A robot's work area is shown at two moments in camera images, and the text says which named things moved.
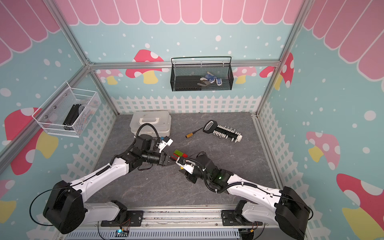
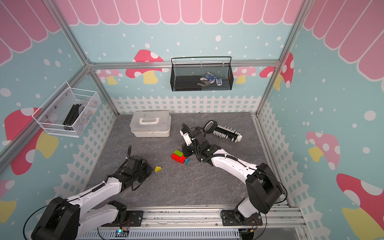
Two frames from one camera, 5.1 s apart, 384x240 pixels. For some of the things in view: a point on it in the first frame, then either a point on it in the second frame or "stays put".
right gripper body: (196, 175) to (188, 150)
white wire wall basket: (68, 112) stays put
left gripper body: (155, 157) to (140, 175)
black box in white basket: (72, 114) stays put
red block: (175, 156) stays put
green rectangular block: (178, 152) stays put
